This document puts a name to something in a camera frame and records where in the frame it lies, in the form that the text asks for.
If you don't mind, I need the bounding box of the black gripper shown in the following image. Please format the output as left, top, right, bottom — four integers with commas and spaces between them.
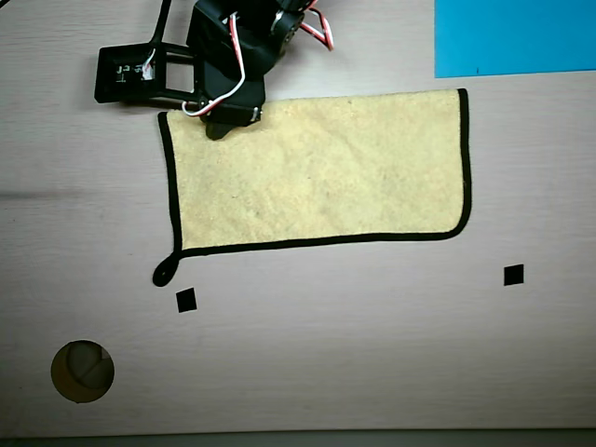
187, 5, 281, 142

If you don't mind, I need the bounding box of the yellow towel with black trim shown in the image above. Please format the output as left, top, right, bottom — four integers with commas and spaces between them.
152, 88, 473, 288

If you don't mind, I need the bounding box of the blue paper sheet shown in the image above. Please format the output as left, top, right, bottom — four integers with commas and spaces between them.
434, 0, 596, 79

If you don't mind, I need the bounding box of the white red servo cable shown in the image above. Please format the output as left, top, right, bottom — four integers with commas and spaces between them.
181, 12, 248, 117

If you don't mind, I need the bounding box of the black camera cable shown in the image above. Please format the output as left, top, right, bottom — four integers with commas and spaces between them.
148, 0, 174, 47

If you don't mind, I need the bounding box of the red white arm cable loop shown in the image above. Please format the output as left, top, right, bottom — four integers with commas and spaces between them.
297, 7, 336, 52

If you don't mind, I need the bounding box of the round table cable hole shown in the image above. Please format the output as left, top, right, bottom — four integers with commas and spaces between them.
50, 339, 115, 404

